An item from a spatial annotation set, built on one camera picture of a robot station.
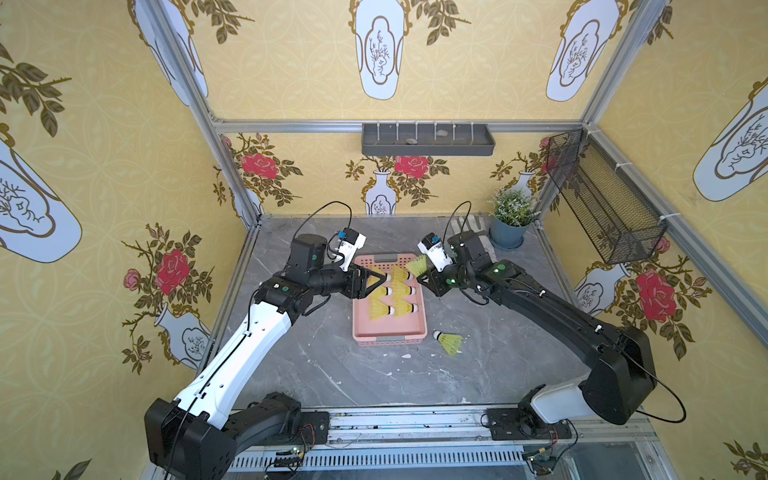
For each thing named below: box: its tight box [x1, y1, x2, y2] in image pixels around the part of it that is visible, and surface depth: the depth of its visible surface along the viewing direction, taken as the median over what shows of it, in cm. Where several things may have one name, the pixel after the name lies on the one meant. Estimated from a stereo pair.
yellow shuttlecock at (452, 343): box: [433, 330, 464, 357], surface depth 89 cm
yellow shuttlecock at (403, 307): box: [394, 298, 419, 318], surface depth 94 cm
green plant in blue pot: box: [487, 189, 541, 250], surface depth 105 cm
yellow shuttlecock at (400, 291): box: [392, 283, 416, 300], surface depth 97 cm
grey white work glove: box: [450, 215, 486, 241], surface depth 120 cm
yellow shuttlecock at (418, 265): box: [406, 254, 428, 277], surface depth 78 cm
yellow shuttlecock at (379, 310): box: [370, 299, 396, 320], surface depth 94 cm
